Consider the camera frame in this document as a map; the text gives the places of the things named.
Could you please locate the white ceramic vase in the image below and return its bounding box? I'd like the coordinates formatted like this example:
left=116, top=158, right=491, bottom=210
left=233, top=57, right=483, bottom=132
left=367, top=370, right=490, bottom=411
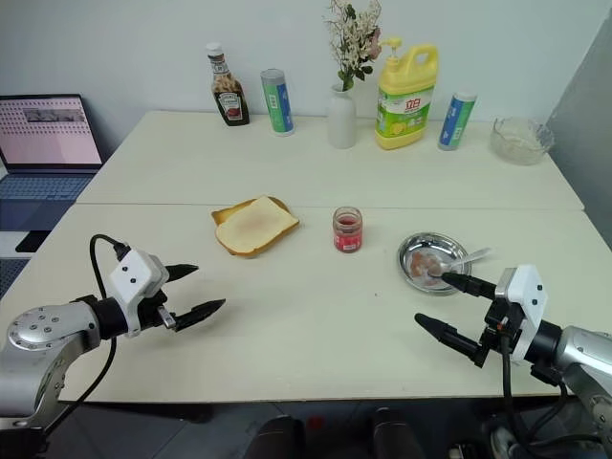
left=327, top=83, right=358, bottom=149

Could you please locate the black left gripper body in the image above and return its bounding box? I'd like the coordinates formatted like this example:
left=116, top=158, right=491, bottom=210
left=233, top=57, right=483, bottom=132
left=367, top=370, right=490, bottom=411
left=124, top=265, right=178, bottom=337

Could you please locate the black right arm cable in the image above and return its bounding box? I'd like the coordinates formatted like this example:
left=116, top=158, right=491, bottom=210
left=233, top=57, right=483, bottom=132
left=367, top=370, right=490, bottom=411
left=496, top=322, right=575, bottom=459

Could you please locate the open laptop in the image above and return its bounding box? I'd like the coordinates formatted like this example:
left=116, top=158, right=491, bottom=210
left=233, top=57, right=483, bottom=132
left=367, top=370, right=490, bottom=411
left=0, top=94, right=106, bottom=231

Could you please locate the dried flower bouquet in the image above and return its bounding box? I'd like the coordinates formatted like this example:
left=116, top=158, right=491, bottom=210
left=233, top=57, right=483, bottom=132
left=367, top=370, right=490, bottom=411
left=322, top=0, right=384, bottom=92

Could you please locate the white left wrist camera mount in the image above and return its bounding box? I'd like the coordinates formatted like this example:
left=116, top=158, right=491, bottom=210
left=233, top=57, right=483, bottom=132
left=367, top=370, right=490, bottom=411
left=107, top=248, right=169, bottom=331

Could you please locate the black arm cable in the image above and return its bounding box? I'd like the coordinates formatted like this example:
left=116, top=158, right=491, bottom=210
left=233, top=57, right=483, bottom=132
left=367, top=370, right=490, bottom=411
left=47, top=232, right=131, bottom=417
left=496, top=322, right=575, bottom=459

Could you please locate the green blue cylindrical canister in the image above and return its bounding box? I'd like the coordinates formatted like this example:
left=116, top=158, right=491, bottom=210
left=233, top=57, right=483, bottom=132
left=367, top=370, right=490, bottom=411
left=259, top=68, right=295, bottom=139
left=437, top=91, right=480, bottom=153

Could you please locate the clear plastic spoon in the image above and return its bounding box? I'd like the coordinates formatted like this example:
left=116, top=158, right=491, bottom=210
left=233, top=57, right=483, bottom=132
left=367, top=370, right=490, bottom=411
left=427, top=247, right=494, bottom=279

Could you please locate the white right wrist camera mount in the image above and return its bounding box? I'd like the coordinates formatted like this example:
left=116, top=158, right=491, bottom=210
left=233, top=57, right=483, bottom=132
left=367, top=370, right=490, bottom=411
left=494, top=264, right=549, bottom=364

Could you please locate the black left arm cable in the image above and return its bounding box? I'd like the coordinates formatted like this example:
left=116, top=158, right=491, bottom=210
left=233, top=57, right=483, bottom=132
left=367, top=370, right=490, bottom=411
left=47, top=232, right=131, bottom=417

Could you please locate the clear glass bowl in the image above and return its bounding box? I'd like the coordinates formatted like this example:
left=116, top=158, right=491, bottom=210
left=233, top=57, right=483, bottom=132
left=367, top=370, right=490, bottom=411
left=490, top=116, right=557, bottom=167

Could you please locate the black flat pad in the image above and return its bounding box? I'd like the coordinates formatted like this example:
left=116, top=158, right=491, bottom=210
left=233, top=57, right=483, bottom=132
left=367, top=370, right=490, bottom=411
left=13, top=229, right=55, bottom=254

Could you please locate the yellow detergent pump bottle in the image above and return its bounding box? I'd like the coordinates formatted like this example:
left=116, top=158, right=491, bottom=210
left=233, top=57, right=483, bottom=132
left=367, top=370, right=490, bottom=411
left=374, top=36, right=440, bottom=152

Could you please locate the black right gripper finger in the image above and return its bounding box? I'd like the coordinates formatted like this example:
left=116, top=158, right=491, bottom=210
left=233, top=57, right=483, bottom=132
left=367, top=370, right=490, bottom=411
left=413, top=313, right=491, bottom=369
left=440, top=273, right=496, bottom=300

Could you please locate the dark rounded shape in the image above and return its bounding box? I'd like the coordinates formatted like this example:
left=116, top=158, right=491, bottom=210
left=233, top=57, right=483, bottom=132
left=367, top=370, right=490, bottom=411
left=246, top=414, right=307, bottom=459

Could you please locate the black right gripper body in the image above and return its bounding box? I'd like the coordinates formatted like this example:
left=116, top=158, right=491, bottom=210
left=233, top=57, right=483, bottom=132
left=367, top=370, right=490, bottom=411
left=479, top=285, right=523, bottom=356

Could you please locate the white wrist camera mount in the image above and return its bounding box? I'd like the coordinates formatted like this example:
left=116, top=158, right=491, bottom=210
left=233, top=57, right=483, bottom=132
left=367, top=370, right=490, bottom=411
left=494, top=264, right=549, bottom=364
left=107, top=248, right=169, bottom=331

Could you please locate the toasted bread slice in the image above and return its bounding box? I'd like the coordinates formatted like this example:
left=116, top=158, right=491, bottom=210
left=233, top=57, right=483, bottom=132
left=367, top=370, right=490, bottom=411
left=210, top=194, right=301, bottom=260

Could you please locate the red jam glass jar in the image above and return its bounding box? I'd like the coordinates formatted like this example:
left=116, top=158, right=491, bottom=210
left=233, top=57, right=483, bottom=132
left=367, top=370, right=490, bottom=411
left=332, top=206, right=361, bottom=254

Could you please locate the round metal plate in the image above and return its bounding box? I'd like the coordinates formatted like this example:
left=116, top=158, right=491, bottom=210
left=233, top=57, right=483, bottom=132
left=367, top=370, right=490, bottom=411
left=397, top=232, right=472, bottom=295

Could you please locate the ketchup bottle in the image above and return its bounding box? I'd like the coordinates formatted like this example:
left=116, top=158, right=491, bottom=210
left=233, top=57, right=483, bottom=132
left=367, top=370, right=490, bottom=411
left=206, top=42, right=252, bottom=128

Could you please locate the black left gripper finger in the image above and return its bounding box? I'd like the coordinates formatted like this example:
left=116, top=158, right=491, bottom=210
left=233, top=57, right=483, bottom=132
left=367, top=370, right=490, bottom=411
left=172, top=298, right=228, bottom=333
left=164, top=262, right=200, bottom=284

